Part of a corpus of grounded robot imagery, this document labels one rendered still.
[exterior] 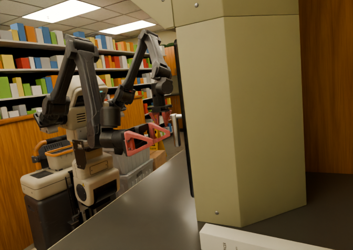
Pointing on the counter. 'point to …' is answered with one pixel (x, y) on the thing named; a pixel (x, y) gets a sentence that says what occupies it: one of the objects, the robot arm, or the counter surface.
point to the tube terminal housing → (242, 99)
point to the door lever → (176, 128)
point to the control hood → (156, 4)
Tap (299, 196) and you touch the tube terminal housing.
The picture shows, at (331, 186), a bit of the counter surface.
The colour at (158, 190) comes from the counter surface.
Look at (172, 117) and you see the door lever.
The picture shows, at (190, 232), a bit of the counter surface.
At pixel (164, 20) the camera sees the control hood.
